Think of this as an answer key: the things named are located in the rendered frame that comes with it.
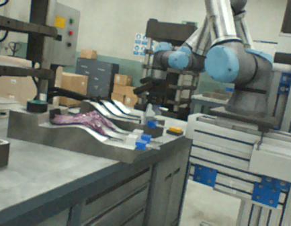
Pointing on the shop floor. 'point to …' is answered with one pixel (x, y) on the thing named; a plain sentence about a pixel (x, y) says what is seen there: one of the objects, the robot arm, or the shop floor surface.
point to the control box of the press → (62, 15)
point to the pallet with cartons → (70, 83)
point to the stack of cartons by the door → (123, 91)
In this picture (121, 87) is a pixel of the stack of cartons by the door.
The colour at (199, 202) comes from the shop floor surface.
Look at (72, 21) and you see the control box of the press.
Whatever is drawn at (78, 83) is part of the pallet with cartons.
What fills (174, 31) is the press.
